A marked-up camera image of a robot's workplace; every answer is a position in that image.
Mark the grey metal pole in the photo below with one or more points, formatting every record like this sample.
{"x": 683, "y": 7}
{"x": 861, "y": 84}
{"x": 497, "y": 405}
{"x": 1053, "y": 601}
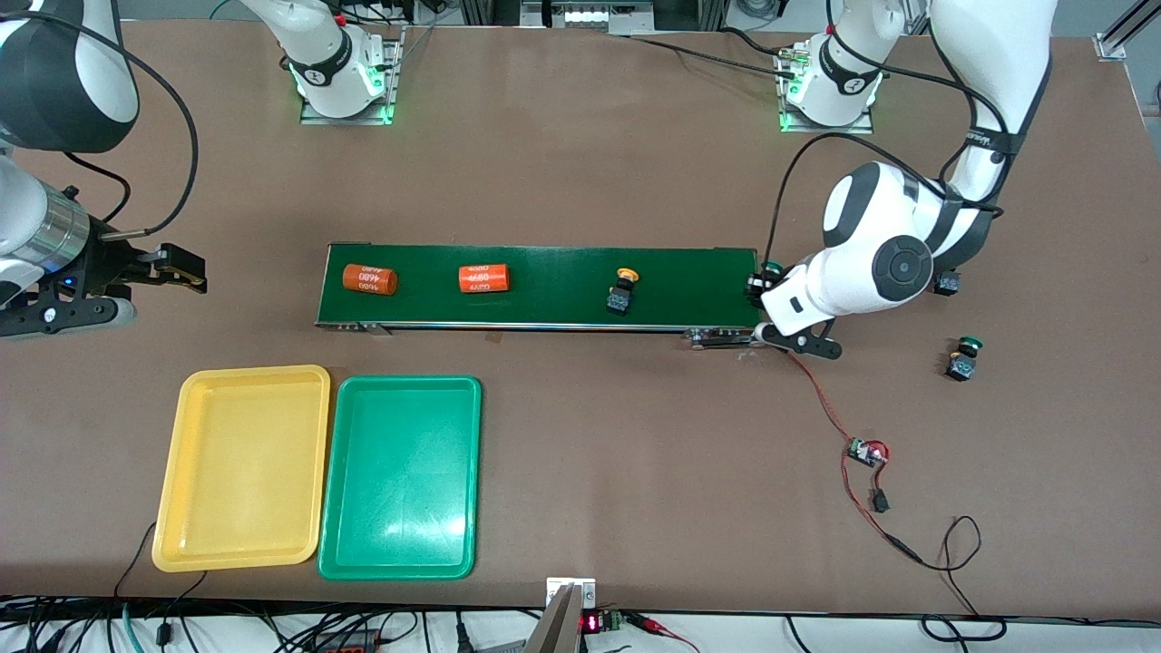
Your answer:
{"x": 555, "y": 630}

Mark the yellow push button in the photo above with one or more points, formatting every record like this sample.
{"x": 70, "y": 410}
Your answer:
{"x": 950, "y": 285}
{"x": 619, "y": 299}

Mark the red clip lead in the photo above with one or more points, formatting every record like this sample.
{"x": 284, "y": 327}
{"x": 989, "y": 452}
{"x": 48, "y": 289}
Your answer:
{"x": 658, "y": 626}

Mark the orange 4680 cylinder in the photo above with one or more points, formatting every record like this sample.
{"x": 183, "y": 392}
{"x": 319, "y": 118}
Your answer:
{"x": 483, "y": 279}
{"x": 370, "y": 279}

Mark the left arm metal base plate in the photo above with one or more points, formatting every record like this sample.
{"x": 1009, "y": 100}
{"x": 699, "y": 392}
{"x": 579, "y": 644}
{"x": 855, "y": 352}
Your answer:
{"x": 825, "y": 129}

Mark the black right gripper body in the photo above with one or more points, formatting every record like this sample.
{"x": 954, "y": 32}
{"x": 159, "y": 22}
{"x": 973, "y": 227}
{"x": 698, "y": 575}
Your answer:
{"x": 107, "y": 266}

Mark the red digit display module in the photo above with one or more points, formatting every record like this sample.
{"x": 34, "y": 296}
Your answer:
{"x": 591, "y": 623}

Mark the green push button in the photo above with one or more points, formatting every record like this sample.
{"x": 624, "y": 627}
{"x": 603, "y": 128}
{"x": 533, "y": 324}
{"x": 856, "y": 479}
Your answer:
{"x": 961, "y": 367}
{"x": 757, "y": 288}

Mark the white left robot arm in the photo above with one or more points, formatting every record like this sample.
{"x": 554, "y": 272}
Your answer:
{"x": 989, "y": 54}

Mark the small black circuit board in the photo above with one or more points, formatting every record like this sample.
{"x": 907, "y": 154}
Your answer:
{"x": 863, "y": 451}

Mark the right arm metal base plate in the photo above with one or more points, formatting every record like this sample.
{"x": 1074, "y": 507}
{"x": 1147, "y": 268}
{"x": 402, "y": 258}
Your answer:
{"x": 345, "y": 118}

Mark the green plastic tray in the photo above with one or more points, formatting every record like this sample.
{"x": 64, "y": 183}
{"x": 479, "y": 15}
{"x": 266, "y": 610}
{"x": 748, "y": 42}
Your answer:
{"x": 399, "y": 481}

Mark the yellow plastic tray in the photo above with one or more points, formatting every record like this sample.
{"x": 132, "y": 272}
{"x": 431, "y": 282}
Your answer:
{"x": 240, "y": 472}

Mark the green conveyor belt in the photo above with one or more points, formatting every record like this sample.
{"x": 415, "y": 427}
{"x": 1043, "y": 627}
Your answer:
{"x": 562, "y": 290}

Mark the white lit device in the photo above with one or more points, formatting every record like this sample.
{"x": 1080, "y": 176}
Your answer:
{"x": 585, "y": 14}

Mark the green terminal block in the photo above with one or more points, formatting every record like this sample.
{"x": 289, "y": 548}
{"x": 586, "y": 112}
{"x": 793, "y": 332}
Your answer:
{"x": 613, "y": 620}

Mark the aluminium frame profile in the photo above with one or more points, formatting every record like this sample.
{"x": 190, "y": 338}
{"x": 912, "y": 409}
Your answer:
{"x": 1125, "y": 36}

